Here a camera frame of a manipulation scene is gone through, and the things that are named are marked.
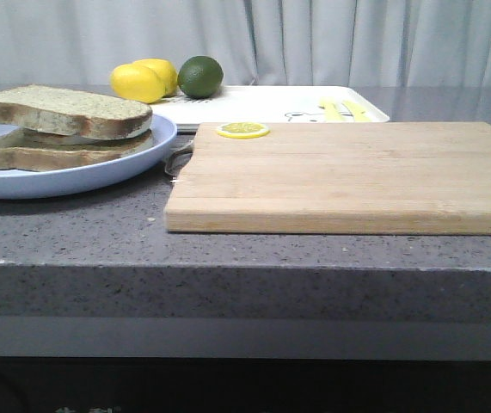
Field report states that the fried egg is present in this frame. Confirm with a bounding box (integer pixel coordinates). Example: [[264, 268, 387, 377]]
[[46, 134, 99, 145]]

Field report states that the yellow lemon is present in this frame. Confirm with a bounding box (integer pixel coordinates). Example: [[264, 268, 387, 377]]
[[109, 64, 165, 104], [133, 59, 178, 97]]

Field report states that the white curtain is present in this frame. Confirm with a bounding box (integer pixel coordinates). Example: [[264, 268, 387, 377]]
[[0, 1, 491, 87]]

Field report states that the rear yellow lemon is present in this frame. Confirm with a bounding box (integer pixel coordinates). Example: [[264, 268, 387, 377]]
[[133, 59, 178, 97]]

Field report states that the white rectangular tray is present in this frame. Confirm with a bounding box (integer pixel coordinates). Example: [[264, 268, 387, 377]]
[[151, 86, 390, 132]]

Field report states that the yellow plastic knife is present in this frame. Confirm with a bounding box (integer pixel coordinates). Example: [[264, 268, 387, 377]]
[[342, 100, 371, 122]]

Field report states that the wooden cutting board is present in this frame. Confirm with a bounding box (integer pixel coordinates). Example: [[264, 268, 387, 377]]
[[164, 121, 491, 235]]

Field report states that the lemon slice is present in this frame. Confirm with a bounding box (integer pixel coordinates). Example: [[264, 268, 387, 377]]
[[216, 121, 270, 139]]

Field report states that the yellow plastic fork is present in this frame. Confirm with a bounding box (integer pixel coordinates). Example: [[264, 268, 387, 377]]
[[318, 96, 345, 122]]

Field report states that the light blue round plate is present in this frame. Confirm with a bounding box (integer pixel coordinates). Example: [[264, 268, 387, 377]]
[[0, 114, 177, 200]]

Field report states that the green lime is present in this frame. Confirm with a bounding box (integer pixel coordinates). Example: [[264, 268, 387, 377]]
[[177, 56, 224, 99]]

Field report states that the front yellow lemon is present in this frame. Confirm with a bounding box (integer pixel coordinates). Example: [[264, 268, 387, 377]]
[[109, 64, 165, 104]]

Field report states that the bread slice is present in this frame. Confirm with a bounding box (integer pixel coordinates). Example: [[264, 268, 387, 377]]
[[0, 84, 153, 140], [0, 128, 154, 172]]

